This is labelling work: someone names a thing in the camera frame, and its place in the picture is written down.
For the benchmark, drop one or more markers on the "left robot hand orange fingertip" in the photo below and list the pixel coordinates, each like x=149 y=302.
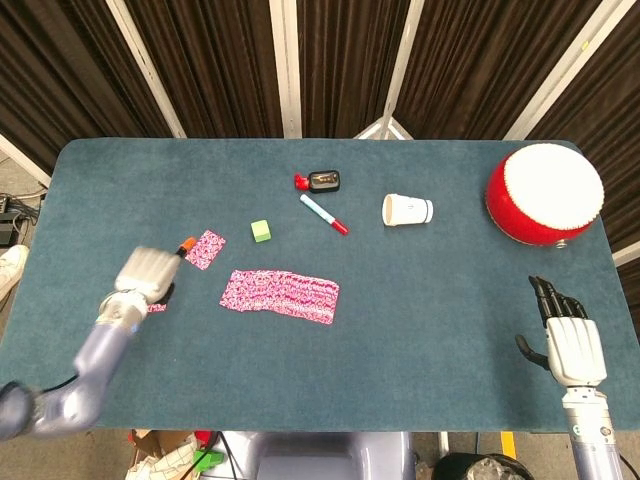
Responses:
x=147 y=275

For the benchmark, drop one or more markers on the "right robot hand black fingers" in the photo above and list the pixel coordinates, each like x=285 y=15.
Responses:
x=575 y=350

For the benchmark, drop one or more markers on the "grey purple robot base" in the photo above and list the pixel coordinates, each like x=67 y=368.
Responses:
x=320 y=457

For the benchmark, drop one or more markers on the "teal felt table cover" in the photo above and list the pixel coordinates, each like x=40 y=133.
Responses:
x=150 y=175

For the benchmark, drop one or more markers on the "yellow floor tape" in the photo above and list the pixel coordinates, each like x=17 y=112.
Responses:
x=508 y=444

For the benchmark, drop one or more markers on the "green cube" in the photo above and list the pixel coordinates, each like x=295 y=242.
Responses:
x=261 y=231

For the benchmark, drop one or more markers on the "white shoe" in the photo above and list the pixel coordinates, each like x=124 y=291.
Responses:
x=12 y=265

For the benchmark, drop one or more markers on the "pink knitted cloth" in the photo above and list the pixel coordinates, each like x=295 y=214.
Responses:
x=285 y=297

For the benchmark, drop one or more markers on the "red drum white skin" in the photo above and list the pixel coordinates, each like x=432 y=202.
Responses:
x=545 y=195

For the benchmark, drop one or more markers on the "cardboard box with papers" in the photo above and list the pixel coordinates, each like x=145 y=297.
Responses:
x=160 y=457

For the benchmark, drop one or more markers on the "blue marker red cap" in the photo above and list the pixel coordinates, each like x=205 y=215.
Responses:
x=320 y=212

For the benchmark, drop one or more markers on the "green plastic object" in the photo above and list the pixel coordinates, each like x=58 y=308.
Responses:
x=210 y=460

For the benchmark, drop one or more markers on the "black fob with red cap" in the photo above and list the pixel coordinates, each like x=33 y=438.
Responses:
x=324 y=181

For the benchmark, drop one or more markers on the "white paper cup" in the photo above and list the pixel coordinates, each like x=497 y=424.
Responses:
x=407 y=210

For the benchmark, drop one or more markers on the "brown curtain panel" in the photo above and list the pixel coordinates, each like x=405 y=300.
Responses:
x=610 y=100
x=345 y=60
x=215 y=65
x=60 y=70
x=480 y=65

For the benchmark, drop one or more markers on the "white frame pole with foot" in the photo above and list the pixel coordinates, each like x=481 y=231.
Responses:
x=400 y=65

